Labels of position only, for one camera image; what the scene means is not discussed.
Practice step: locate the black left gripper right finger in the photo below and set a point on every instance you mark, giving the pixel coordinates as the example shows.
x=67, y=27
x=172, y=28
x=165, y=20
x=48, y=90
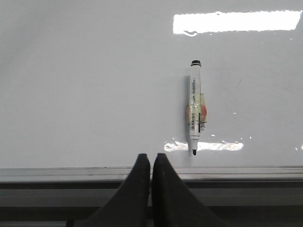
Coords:
x=174, y=205

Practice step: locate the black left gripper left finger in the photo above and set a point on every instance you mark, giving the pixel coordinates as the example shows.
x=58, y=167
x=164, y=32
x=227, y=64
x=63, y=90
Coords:
x=128, y=206

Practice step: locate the white black whiteboard marker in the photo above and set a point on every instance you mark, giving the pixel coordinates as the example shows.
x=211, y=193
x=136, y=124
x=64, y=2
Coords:
x=196, y=109

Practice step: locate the white whiteboard with aluminium frame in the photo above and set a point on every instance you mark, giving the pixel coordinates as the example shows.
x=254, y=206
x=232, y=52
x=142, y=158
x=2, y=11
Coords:
x=87, y=85

